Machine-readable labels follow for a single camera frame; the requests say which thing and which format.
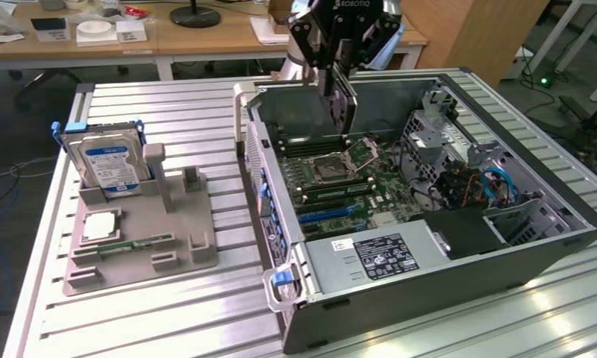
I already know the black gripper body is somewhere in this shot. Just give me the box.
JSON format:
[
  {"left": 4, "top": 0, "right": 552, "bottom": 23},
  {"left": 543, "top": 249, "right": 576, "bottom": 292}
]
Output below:
[{"left": 311, "top": 0, "right": 385, "bottom": 38}]

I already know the green graphics card black shroud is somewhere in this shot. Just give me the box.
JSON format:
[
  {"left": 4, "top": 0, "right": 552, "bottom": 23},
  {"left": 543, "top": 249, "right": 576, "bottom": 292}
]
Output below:
[{"left": 301, "top": 63, "right": 360, "bottom": 137}]

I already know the stack of papers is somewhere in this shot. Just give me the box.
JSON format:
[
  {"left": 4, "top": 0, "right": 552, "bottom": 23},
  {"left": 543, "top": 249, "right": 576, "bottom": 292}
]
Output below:
[{"left": 249, "top": 16, "right": 291, "bottom": 45}]

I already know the cardboard box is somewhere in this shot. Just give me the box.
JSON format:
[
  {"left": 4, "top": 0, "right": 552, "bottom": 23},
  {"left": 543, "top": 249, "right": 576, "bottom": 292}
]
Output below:
[{"left": 267, "top": 0, "right": 296, "bottom": 26}]

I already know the wooden cabinet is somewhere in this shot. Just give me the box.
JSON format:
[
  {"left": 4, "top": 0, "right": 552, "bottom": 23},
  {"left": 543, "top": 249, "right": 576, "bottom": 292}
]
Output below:
[{"left": 403, "top": 0, "right": 552, "bottom": 87}]

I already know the wooden desk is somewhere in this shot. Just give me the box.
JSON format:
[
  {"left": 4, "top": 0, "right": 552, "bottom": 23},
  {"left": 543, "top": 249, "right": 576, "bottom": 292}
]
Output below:
[{"left": 0, "top": 0, "right": 429, "bottom": 81}]

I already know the black lamp base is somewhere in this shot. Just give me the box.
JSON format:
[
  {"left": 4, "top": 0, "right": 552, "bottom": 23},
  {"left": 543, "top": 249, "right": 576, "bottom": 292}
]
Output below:
[{"left": 169, "top": 0, "right": 223, "bottom": 29}]

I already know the silver socket cover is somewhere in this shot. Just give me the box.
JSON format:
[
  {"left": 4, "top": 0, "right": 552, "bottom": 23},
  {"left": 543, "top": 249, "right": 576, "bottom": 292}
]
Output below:
[{"left": 344, "top": 136, "right": 383, "bottom": 175}]

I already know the black RAM slot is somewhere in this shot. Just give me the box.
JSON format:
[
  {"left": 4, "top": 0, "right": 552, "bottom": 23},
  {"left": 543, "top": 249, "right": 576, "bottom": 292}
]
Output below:
[
  {"left": 281, "top": 146, "right": 348, "bottom": 157},
  {"left": 279, "top": 138, "right": 344, "bottom": 148},
  {"left": 293, "top": 178, "right": 371, "bottom": 193},
  {"left": 297, "top": 192, "right": 372, "bottom": 208},
  {"left": 277, "top": 134, "right": 344, "bottom": 145},
  {"left": 280, "top": 142, "right": 345, "bottom": 153},
  {"left": 297, "top": 196, "right": 364, "bottom": 213}
]

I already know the metal drive cage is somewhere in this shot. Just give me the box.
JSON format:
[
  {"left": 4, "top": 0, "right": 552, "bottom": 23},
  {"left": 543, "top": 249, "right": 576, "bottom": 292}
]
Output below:
[{"left": 400, "top": 89, "right": 479, "bottom": 183}]

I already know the CPU socket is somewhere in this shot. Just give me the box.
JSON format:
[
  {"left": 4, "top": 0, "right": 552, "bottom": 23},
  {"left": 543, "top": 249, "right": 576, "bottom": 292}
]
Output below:
[{"left": 305, "top": 151, "right": 360, "bottom": 184}]

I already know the white labelled box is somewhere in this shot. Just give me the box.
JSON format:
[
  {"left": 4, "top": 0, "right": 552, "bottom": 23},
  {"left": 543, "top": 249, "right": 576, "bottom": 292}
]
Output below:
[{"left": 116, "top": 19, "right": 148, "bottom": 44}]

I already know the blue card retainer clip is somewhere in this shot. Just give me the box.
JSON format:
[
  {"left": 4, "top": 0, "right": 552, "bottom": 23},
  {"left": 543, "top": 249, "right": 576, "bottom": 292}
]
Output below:
[{"left": 256, "top": 168, "right": 272, "bottom": 199}]

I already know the green motherboard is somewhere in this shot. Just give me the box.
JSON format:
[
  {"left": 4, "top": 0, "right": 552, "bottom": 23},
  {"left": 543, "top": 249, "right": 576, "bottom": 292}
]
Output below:
[{"left": 273, "top": 125, "right": 423, "bottom": 242}]

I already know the green RAM stick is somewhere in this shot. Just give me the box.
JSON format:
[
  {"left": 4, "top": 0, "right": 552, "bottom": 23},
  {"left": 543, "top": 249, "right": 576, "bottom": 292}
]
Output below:
[
  {"left": 95, "top": 233, "right": 175, "bottom": 257},
  {"left": 301, "top": 181, "right": 373, "bottom": 202}
]

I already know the white round dish block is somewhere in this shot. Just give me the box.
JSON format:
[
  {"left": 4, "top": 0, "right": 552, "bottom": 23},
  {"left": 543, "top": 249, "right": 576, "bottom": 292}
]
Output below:
[{"left": 76, "top": 20, "right": 120, "bottom": 48}]

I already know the black expansion slot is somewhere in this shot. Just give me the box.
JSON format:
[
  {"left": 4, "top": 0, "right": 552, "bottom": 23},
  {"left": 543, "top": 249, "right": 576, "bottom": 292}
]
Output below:
[{"left": 297, "top": 204, "right": 352, "bottom": 219}]

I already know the silver chipset heatsink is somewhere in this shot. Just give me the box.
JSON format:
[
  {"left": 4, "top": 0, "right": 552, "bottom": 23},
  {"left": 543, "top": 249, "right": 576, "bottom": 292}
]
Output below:
[{"left": 372, "top": 213, "right": 405, "bottom": 227}]

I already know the blue expansion slot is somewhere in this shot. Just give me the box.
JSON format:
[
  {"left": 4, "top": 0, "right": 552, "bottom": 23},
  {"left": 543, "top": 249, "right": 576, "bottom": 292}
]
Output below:
[{"left": 299, "top": 208, "right": 356, "bottom": 225}]

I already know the white box black top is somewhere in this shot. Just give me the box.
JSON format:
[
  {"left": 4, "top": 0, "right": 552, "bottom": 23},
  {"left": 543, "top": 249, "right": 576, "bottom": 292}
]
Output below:
[{"left": 31, "top": 17, "right": 73, "bottom": 43}]

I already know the hard disk blue carrier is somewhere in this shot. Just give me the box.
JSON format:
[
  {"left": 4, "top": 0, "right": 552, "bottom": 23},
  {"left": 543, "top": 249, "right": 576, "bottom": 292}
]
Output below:
[{"left": 49, "top": 118, "right": 148, "bottom": 199}]

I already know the black plastic shroud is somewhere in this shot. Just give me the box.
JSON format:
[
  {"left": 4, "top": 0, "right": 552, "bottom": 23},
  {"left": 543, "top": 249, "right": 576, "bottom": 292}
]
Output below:
[{"left": 424, "top": 208, "right": 513, "bottom": 261}]

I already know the black chair base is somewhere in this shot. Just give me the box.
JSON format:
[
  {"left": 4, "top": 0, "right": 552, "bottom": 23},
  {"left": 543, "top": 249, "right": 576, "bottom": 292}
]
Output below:
[{"left": 9, "top": 66, "right": 131, "bottom": 111}]

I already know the grey metal disk bay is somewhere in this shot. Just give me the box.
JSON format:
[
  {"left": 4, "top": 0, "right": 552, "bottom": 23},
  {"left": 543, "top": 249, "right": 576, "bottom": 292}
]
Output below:
[{"left": 481, "top": 197, "right": 572, "bottom": 248}]

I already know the grey parts rack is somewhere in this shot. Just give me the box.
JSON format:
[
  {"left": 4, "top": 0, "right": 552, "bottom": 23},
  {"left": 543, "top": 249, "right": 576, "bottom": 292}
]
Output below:
[{"left": 61, "top": 143, "right": 221, "bottom": 298}]

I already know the grey power supply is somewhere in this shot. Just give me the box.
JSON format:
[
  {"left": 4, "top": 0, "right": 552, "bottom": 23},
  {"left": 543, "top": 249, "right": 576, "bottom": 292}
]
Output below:
[{"left": 303, "top": 219, "right": 452, "bottom": 295}]

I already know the clear plastic bag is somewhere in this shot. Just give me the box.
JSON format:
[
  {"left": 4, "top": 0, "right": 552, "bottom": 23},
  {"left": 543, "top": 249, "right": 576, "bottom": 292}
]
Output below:
[{"left": 0, "top": 3, "right": 24, "bottom": 33}]

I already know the silver CPU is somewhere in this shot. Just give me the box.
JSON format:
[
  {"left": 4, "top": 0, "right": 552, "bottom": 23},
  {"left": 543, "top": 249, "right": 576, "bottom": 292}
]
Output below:
[{"left": 83, "top": 213, "right": 121, "bottom": 242}]

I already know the black open PC case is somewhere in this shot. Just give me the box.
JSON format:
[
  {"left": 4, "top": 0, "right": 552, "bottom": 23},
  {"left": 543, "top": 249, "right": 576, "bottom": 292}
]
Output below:
[{"left": 232, "top": 72, "right": 597, "bottom": 355}]

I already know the white table frame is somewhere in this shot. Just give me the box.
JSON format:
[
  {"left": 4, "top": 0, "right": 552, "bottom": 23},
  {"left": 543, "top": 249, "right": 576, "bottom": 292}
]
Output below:
[{"left": 524, "top": 0, "right": 597, "bottom": 101}]

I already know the blue wire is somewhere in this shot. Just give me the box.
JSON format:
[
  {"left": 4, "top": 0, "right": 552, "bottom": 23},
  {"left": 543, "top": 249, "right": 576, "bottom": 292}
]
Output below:
[{"left": 480, "top": 167, "right": 521, "bottom": 210}]

